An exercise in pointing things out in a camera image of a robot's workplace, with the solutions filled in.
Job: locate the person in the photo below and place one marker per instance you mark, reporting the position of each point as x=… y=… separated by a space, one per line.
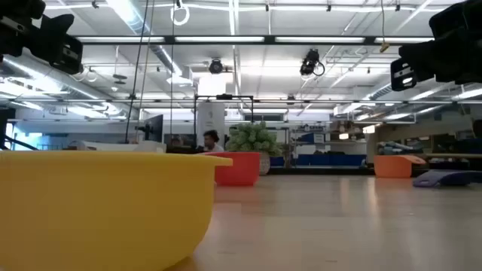
x=211 y=141

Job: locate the green artificial plant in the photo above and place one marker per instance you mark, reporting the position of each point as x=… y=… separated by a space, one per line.
x=254 y=138

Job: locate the black ceiling spotlight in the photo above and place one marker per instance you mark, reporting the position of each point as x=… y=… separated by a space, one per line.
x=215 y=66

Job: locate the black metal stand frame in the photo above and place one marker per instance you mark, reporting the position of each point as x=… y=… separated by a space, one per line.
x=224 y=97

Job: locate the black computer monitor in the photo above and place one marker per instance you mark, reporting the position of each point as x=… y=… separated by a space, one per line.
x=154 y=130

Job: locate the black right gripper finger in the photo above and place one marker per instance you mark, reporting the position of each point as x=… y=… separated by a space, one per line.
x=397 y=81
x=433 y=60

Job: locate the dark blue measuring cup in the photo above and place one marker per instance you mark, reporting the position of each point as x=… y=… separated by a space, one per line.
x=433 y=178

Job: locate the black aluminium table frame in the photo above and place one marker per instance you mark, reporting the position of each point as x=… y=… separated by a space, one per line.
x=320 y=171

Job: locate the shelf with blue bins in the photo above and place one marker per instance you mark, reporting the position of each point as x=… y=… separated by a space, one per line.
x=320 y=160

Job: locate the black ceiling camera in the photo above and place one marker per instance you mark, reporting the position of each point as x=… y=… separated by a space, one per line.
x=310 y=62

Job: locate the long ceiling light bar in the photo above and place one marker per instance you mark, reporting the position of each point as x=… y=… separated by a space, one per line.
x=269 y=39

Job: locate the red measuring cup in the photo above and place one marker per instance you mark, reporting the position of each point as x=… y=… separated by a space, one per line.
x=237 y=169

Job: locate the patterned plant pot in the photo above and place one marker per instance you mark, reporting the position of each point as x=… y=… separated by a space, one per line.
x=264 y=163

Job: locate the orange measuring cup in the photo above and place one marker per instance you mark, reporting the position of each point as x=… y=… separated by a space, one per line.
x=391 y=167

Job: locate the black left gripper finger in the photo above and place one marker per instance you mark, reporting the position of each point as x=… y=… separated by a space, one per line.
x=77 y=56
x=56 y=30

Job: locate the yellow measuring cup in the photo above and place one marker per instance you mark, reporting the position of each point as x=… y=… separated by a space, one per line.
x=94 y=207

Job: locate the white pillar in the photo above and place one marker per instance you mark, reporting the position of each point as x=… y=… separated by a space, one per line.
x=211 y=120

